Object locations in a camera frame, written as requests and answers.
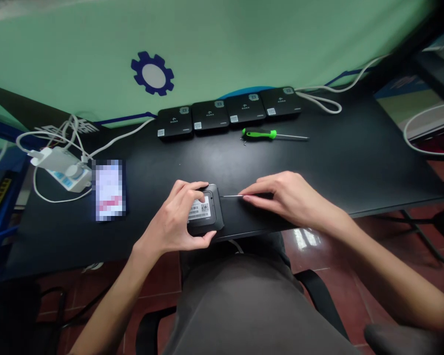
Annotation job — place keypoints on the person's right hand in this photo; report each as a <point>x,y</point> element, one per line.
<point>299,203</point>

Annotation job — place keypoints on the person's left hand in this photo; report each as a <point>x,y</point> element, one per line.
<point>170,225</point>

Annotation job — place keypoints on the black box with white label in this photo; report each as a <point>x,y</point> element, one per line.
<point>209,216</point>

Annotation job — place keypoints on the thin metal pin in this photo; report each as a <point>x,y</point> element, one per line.
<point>233,196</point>

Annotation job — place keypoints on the black smartphone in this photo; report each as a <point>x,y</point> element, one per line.
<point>110,190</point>

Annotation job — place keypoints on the green and black screwdriver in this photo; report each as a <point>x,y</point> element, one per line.
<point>261,134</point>

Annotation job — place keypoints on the black office chair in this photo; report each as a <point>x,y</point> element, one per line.
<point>318,296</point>

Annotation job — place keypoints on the black box with grey button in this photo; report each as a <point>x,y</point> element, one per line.
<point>174,124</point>
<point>281,104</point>
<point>246,111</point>
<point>211,117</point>

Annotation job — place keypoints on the person's legs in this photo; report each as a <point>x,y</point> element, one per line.
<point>244,303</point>

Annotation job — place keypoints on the white round charger plug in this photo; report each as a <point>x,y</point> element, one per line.
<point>77,172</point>

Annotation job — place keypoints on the white power strip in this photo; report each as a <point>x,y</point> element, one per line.
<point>64,162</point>

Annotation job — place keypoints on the white square charger plug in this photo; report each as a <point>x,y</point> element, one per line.
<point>40,158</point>

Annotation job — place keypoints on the blue gear sticker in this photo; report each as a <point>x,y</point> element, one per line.
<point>137,66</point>

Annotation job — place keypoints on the blue metal shelf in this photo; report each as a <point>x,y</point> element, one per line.
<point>0,236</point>

